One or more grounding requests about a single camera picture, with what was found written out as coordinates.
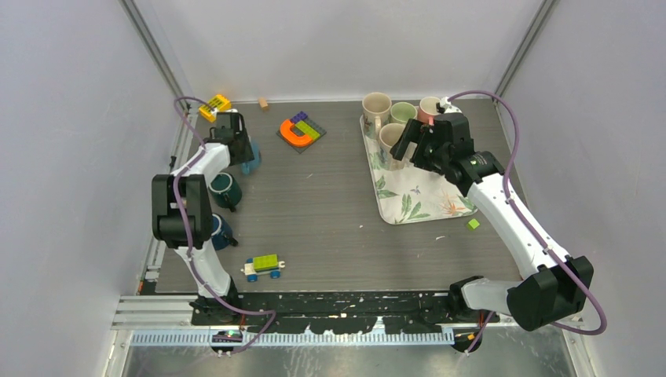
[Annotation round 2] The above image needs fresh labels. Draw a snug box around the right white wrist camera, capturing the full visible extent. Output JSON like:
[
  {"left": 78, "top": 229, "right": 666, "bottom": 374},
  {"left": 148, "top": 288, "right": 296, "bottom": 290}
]
[{"left": 436, "top": 97, "right": 462, "bottom": 114}]

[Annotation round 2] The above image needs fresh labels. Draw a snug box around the toy brick car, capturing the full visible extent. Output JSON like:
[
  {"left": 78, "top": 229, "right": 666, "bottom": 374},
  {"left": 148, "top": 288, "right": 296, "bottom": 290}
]
[{"left": 241, "top": 254, "right": 286, "bottom": 283}]

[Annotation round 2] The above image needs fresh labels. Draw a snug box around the floral leaf tray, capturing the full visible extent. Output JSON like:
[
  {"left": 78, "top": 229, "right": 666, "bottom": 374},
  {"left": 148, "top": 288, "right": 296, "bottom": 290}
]
[{"left": 360, "top": 116, "right": 477, "bottom": 225}]

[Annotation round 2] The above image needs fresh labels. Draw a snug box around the dark blue mug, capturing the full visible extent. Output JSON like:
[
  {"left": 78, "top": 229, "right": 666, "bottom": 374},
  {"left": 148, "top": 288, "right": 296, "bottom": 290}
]
[{"left": 210, "top": 214, "right": 239, "bottom": 251}]

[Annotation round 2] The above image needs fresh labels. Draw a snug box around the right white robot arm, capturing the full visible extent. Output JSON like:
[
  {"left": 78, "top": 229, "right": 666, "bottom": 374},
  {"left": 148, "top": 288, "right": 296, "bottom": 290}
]
[{"left": 390, "top": 112, "right": 594, "bottom": 331}]

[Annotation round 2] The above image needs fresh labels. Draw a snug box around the dark teal mug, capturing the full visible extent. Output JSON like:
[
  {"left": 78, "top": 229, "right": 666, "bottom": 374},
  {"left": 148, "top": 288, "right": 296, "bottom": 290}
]
[{"left": 208, "top": 172, "right": 243, "bottom": 212}]

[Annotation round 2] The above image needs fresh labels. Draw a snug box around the light green mug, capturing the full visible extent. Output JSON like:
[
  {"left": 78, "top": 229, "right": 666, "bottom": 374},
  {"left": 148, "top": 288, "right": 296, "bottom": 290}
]
[{"left": 390, "top": 102, "right": 418, "bottom": 125}]

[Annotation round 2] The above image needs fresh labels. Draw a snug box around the small green cube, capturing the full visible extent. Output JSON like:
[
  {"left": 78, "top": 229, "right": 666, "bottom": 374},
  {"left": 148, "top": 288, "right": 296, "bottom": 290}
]
[{"left": 467, "top": 218, "right": 480, "bottom": 230}]

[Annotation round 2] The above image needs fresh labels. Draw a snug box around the orange and purple brick pile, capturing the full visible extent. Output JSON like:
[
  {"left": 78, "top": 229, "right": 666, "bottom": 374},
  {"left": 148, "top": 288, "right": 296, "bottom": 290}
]
[{"left": 276, "top": 112, "right": 327, "bottom": 154}]

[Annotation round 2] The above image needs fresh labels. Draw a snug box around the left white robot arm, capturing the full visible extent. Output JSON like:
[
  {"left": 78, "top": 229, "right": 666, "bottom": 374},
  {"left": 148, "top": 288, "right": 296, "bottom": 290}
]
[{"left": 151, "top": 109, "right": 254, "bottom": 325}]

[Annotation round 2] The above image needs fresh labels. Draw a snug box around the beige seahorse mug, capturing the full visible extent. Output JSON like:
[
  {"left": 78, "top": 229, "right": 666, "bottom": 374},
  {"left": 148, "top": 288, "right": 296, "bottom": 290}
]
[{"left": 376, "top": 123, "right": 405, "bottom": 171}]

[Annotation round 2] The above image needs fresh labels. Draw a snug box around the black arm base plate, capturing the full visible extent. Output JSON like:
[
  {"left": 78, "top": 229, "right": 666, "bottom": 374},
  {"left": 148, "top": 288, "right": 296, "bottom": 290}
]
[{"left": 189, "top": 291, "right": 489, "bottom": 335}]

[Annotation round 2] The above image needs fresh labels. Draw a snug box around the pink mug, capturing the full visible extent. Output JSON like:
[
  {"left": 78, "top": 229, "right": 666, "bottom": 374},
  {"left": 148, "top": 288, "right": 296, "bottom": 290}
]
[{"left": 417, "top": 97, "right": 441, "bottom": 124}]

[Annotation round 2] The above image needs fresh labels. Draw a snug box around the yellow toy brick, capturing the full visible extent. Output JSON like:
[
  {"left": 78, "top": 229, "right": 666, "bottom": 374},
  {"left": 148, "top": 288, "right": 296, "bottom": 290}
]
[{"left": 199, "top": 94, "right": 232, "bottom": 123}]

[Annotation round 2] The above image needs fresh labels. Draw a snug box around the beige floral mug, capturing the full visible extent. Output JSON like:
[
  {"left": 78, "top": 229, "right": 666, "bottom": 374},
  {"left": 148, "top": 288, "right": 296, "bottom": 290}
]
[{"left": 362, "top": 92, "right": 392, "bottom": 137}]

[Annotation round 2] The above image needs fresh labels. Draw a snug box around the small wooden block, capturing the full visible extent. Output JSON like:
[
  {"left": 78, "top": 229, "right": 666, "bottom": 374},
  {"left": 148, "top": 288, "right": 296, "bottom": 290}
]
[{"left": 258, "top": 97, "right": 269, "bottom": 112}]

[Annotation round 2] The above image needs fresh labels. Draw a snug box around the light blue mug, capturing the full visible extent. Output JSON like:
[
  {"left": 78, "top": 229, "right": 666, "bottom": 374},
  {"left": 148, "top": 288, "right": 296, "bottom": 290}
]
[{"left": 241, "top": 141, "right": 262, "bottom": 175}]

